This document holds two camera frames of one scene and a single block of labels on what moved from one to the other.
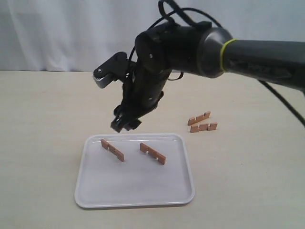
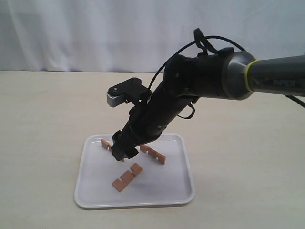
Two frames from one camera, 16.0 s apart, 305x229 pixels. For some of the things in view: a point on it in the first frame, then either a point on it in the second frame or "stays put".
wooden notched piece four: (204, 127) -> (127, 177)
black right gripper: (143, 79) -> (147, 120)
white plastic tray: (104, 181) stays put
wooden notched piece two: (120, 156) stays put
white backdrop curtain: (80, 35) stays put
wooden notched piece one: (161, 158) stays put
